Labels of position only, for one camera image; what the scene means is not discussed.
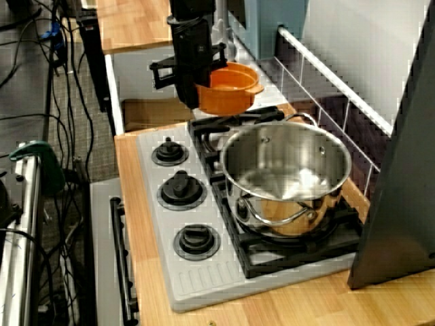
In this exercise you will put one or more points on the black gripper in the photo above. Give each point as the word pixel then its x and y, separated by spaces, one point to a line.
pixel 192 51

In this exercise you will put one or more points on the orange plastic pot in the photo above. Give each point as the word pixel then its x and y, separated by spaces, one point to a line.
pixel 231 98

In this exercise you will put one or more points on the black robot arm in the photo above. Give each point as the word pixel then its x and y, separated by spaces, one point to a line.
pixel 192 8

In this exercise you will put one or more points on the black stove knob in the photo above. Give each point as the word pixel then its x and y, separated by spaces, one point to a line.
pixel 181 192
pixel 197 241
pixel 170 153

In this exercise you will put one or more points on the stainless steel pot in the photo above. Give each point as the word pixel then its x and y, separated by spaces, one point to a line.
pixel 289 219

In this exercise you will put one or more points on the grey toy stove top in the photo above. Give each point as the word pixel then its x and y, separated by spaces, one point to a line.
pixel 204 282

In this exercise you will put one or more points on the black burner grate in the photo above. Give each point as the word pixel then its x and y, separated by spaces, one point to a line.
pixel 340 241
pixel 208 129

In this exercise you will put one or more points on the grey toy faucet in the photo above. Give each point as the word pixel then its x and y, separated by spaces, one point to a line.
pixel 231 47

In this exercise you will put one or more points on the white toy sink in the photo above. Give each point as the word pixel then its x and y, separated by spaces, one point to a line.
pixel 136 78

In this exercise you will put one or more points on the blue tape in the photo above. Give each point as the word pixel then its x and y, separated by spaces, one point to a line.
pixel 53 32

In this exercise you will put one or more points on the green clamp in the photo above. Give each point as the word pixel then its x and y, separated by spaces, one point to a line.
pixel 51 163

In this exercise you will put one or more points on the white oven door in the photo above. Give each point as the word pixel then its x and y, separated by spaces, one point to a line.
pixel 101 254

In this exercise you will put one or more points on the dark grey side panel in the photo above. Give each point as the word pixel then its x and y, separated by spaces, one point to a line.
pixel 401 169

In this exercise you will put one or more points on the teal wall cabinet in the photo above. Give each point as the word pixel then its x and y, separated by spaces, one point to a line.
pixel 272 27

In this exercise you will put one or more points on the black upright post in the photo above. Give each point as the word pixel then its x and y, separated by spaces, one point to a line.
pixel 95 68

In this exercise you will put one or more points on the silver metal frame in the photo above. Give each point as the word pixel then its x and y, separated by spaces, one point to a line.
pixel 23 237

